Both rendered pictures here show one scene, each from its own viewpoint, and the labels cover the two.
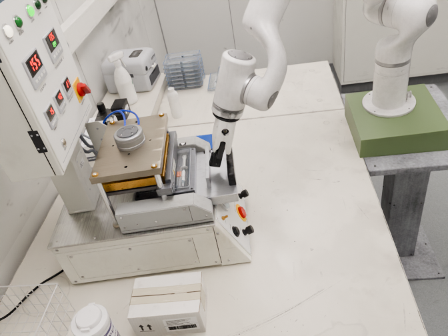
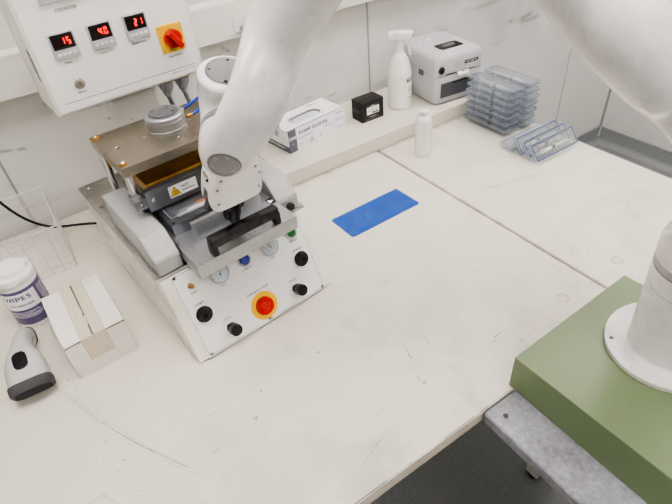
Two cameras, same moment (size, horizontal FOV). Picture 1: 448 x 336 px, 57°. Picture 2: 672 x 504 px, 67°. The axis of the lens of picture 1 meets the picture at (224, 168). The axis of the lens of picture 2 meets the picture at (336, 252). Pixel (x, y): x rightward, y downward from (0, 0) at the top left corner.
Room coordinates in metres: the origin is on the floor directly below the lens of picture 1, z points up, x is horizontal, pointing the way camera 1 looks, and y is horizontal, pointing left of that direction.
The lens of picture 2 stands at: (0.57, -0.73, 1.56)
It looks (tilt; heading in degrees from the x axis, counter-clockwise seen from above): 40 degrees down; 50
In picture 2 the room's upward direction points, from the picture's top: 6 degrees counter-clockwise
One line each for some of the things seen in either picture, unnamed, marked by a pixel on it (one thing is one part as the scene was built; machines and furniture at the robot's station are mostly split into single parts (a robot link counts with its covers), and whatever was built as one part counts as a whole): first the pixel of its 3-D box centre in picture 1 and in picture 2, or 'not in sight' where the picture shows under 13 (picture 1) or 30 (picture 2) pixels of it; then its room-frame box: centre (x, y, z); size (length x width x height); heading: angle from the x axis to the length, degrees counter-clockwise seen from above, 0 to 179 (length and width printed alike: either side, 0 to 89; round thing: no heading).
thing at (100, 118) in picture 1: (107, 126); not in sight; (1.19, 0.35, 1.05); 0.15 x 0.05 x 0.15; 176
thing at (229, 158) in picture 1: (230, 163); (244, 229); (0.94, -0.02, 0.99); 0.15 x 0.02 x 0.04; 176
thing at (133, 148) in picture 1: (124, 148); (174, 132); (0.98, 0.27, 1.08); 0.31 x 0.24 x 0.13; 176
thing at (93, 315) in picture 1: (98, 334); (23, 291); (0.58, 0.38, 0.83); 0.09 x 0.09 x 0.15
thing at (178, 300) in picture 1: (169, 304); (89, 323); (0.65, 0.21, 0.80); 0.19 x 0.13 x 0.09; 81
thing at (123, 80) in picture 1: (123, 78); (400, 69); (1.85, 0.39, 0.92); 0.09 x 0.08 x 0.25; 131
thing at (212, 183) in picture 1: (185, 175); (212, 208); (0.95, 0.12, 0.97); 0.30 x 0.22 x 0.08; 86
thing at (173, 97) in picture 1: (174, 102); (423, 132); (1.70, 0.17, 0.82); 0.05 x 0.05 x 0.14
